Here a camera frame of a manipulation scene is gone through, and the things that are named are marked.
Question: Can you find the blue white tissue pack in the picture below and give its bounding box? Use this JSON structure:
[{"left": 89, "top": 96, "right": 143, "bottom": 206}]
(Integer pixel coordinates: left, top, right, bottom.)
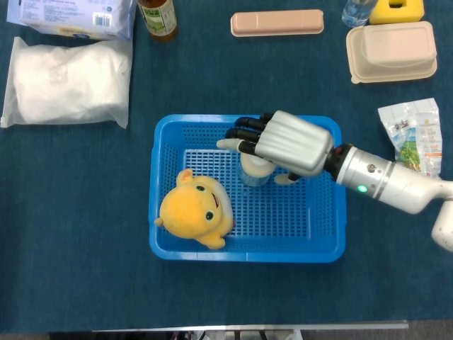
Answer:
[{"left": 6, "top": 0, "right": 137, "bottom": 40}]

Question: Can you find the beige plastic lunch box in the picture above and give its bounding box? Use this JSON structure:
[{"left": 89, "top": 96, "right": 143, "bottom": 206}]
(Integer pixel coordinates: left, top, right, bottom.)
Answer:
[{"left": 345, "top": 21, "right": 438, "bottom": 85}]

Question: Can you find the yellow sponge block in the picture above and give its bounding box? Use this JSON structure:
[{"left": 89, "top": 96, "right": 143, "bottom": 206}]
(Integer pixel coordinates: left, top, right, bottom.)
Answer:
[{"left": 369, "top": 0, "right": 425, "bottom": 25}]

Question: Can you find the amber tea bottle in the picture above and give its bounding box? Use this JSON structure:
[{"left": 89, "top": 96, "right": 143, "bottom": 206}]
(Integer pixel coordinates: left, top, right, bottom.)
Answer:
[{"left": 137, "top": 0, "right": 179, "bottom": 43}]

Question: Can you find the white soft plastic-wrapped pack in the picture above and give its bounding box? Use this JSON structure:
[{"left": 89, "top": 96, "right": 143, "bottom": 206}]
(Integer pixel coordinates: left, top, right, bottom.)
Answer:
[{"left": 0, "top": 36, "right": 134, "bottom": 129}]

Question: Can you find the blue plastic perforated basket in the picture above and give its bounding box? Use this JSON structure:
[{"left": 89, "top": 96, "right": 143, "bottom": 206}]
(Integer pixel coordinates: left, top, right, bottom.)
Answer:
[{"left": 148, "top": 113, "right": 347, "bottom": 264}]

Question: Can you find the clear water bottle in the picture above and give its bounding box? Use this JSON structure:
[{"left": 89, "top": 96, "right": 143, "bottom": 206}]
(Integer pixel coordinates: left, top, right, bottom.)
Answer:
[{"left": 341, "top": 0, "right": 379, "bottom": 28}]

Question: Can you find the white milk bottle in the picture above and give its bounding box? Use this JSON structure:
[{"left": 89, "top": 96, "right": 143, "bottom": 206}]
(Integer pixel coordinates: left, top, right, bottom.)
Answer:
[{"left": 239, "top": 152, "right": 275, "bottom": 187}]

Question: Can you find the yellow plush toy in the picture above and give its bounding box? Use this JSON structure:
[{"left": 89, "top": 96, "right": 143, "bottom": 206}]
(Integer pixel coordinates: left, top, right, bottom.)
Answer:
[{"left": 154, "top": 169, "right": 236, "bottom": 250}]

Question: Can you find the teal table cloth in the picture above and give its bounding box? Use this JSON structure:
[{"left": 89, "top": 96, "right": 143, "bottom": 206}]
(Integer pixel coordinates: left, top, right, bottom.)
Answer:
[{"left": 0, "top": 0, "right": 453, "bottom": 334}]

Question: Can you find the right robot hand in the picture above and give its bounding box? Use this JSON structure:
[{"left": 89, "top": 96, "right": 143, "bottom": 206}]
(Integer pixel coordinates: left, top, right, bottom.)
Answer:
[{"left": 216, "top": 110, "right": 336, "bottom": 186}]

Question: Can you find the pink long plastic case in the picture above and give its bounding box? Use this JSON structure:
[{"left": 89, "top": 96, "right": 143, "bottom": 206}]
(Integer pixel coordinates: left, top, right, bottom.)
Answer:
[{"left": 230, "top": 9, "right": 325, "bottom": 38}]

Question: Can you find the white printed snack bag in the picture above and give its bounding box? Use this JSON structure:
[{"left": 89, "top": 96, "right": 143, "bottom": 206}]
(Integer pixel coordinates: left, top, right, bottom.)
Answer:
[{"left": 377, "top": 98, "right": 443, "bottom": 178}]

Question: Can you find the silver metal rail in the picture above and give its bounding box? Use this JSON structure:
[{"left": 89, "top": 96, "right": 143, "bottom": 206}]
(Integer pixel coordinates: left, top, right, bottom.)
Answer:
[{"left": 91, "top": 320, "right": 410, "bottom": 334}]

